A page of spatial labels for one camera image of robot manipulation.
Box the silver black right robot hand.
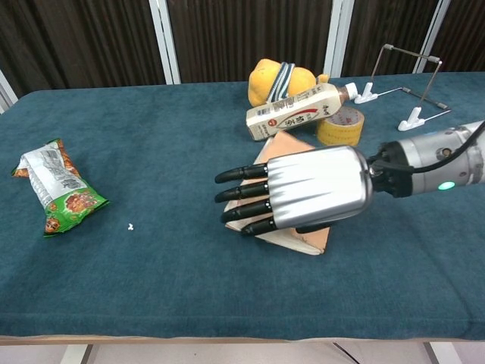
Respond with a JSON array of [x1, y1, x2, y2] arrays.
[[214, 145, 376, 237]]

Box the yellow packing tape roll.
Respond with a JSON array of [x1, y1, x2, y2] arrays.
[[315, 105, 365, 147]]

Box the cream milk tea bottle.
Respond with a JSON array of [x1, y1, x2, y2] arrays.
[[245, 82, 359, 143]]

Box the yellow plush toy striped scarf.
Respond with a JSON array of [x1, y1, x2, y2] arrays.
[[248, 58, 330, 108]]

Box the blue table cloth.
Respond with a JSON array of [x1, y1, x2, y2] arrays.
[[0, 71, 485, 340]]

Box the green white snack bag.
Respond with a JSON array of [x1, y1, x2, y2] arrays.
[[11, 138, 111, 239]]

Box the wire rack stand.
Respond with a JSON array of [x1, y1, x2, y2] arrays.
[[354, 44, 452, 132]]

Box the white partition post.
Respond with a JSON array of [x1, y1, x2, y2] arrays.
[[411, 0, 452, 74], [324, 0, 355, 79], [148, 0, 182, 85], [0, 67, 19, 115]]

